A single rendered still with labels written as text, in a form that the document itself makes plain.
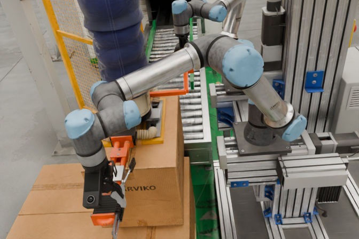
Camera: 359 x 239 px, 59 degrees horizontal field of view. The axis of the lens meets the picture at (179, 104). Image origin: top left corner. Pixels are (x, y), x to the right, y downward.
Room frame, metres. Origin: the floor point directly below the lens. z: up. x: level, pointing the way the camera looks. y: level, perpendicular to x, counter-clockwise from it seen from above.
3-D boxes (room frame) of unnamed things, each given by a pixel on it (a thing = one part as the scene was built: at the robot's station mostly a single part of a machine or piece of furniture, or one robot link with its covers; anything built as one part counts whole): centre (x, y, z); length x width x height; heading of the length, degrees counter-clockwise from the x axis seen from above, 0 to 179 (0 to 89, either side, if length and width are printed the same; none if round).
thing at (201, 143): (1.62, 0.17, 0.58); 0.70 x 0.03 x 0.06; 85
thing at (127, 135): (1.01, 0.24, 1.20); 0.10 x 0.08 x 0.06; 86
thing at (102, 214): (0.66, 0.27, 1.20); 0.08 x 0.07 x 0.05; 176
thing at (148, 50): (3.16, 0.29, 0.60); 1.60 x 0.10 x 0.09; 175
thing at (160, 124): (1.25, 0.13, 1.10); 0.34 x 0.10 x 0.05; 176
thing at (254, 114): (1.09, -0.35, 1.20); 0.13 x 0.12 x 0.14; 24
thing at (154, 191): (1.25, 0.22, 0.88); 0.60 x 0.40 x 0.40; 175
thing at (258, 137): (1.09, -0.35, 1.09); 0.15 x 0.15 x 0.10
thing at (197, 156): (1.61, 0.17, 0.48); 0.70 x 0.03 x 0.15; 85
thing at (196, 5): (1.56, -0.15, 1.50); 0.11 x 0.11 x 0.08; 36
